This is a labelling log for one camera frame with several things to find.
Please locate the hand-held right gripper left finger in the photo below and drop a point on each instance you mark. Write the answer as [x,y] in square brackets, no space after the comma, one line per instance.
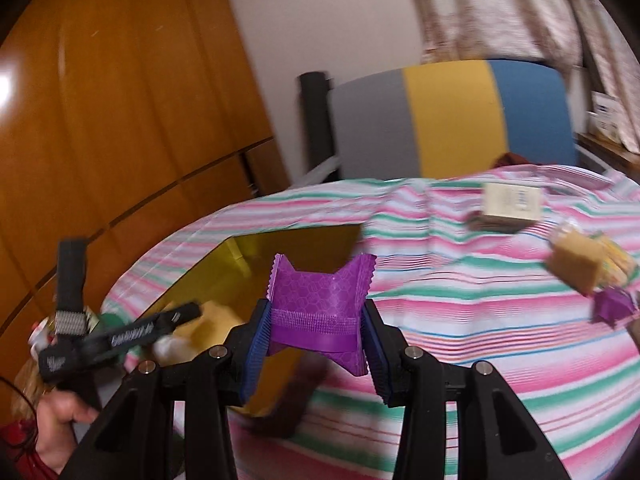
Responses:
[255,342]

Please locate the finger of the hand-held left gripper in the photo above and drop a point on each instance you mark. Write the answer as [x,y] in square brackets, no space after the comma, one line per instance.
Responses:
[177,316]

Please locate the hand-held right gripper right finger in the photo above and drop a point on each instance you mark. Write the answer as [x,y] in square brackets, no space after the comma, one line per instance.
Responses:
[376,357]

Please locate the purple snack packet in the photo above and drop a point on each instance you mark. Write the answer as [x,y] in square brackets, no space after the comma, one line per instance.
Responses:
[612,306]
[315,310]

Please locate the gold lined gift box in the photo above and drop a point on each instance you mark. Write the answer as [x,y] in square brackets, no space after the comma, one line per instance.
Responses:
[240,270]

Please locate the puffed rice snack packet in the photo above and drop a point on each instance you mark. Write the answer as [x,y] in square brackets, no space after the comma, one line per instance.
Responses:
[619,260]
[575,262]

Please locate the person's left forearm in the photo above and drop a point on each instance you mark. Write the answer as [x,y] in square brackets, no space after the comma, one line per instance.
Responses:
[17,447]

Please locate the person's left hand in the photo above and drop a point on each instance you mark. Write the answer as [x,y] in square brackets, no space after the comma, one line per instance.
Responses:
[57,420]

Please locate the white packet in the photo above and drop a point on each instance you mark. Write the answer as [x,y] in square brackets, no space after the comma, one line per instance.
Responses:
[169,349]

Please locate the yellow packet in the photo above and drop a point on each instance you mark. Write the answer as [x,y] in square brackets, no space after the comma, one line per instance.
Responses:
[212,325]

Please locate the striped tablecloth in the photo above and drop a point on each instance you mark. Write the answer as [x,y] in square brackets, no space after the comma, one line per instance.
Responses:
[475,310]

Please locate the beige carton box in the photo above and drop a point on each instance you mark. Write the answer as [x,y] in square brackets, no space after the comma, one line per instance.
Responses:
[510,202]

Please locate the wooden wardrobe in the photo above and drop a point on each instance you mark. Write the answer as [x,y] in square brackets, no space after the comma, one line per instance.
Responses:
[125,110]

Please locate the dark red cloth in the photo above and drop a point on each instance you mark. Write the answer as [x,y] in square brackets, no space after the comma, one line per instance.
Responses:
[510,160]

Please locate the grey yellow blue chair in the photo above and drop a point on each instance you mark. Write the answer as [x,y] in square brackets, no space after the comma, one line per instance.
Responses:
[450,120]

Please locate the wooden desk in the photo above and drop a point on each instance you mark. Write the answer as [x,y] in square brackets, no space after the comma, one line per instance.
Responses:
[612,152]

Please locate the white carton box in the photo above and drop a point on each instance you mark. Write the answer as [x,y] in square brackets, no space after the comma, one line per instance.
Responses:
[606,116]

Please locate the floral curtain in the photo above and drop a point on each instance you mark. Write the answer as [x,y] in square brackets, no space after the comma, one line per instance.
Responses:
[500,10]

